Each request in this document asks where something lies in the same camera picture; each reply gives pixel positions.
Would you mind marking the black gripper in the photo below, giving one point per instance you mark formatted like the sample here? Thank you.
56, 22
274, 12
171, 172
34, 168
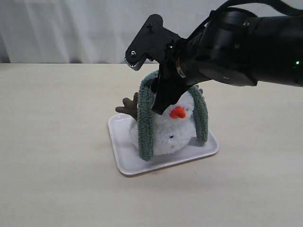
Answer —
185, 63

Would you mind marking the green knitted scarf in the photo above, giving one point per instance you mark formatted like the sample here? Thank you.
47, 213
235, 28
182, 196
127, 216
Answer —
142, 131

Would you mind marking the white plush snowman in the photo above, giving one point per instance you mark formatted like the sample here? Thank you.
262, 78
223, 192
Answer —
187, 119

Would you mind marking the white rectangular tray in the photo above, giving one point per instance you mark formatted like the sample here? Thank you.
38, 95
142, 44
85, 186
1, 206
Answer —
126, 156

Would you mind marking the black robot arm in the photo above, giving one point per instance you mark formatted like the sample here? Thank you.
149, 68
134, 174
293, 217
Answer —
235, 48

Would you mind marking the white backdrop curtain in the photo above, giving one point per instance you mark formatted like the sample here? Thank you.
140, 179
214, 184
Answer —
87, 31

